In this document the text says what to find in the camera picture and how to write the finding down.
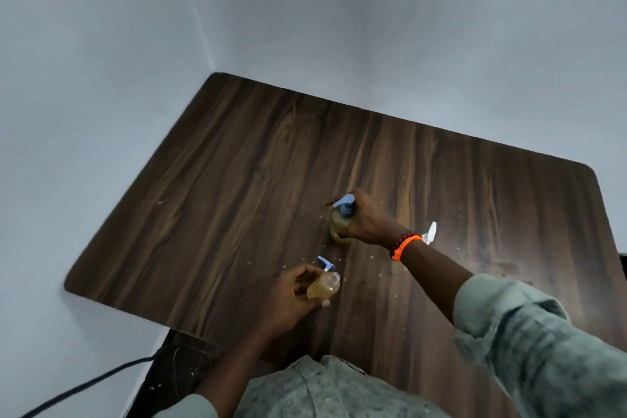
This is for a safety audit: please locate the person's left forearm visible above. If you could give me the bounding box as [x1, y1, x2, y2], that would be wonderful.
[194, 319, 295, 406]

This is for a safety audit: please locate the orange wristband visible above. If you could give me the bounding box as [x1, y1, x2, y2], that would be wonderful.
[392, 235, 424, 263]

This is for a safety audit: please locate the pale green patterned shirt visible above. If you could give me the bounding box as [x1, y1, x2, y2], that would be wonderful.
[159, 273, 627, 418]

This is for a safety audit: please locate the red bead bracelet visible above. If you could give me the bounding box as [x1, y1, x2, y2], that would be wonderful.
[389, 231, 418, 258]

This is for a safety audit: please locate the person's right forearm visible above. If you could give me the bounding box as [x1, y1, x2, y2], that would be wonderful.
[399, 239, 475, 326]

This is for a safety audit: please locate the black cable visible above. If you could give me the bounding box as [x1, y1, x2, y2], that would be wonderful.
[19, 356, 165, 418]

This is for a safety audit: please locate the person's right hand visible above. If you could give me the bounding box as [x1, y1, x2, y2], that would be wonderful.
[329, 188, 410, 250]

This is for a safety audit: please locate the person's left hand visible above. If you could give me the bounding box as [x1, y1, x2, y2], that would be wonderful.
[258, 263, 331, 338]

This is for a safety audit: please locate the amber liquid bottle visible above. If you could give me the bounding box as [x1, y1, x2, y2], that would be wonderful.
[329, 211, 354, 245]
[306, 271, 342, 301]

